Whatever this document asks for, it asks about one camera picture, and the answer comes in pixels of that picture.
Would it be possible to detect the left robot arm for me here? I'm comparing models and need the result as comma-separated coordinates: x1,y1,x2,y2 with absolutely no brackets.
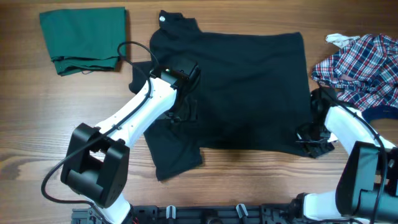
61,57,200,223

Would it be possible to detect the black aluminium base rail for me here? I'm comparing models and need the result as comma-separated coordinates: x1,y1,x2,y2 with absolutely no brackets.
71,202,299,224

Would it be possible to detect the small white cloth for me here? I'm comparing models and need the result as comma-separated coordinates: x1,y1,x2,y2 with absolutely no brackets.
325,33,361,49

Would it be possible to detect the black t-shirt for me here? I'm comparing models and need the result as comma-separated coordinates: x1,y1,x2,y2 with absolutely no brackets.
144,11,311,181

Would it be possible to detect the red plaid shirt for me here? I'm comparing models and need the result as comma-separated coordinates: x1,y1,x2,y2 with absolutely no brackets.
311,34,397,122

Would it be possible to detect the folded green cloth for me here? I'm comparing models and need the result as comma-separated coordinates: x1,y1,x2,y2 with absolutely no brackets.
39,7,126,76

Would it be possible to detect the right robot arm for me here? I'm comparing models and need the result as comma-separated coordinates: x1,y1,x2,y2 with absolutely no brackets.
289,87,397,223

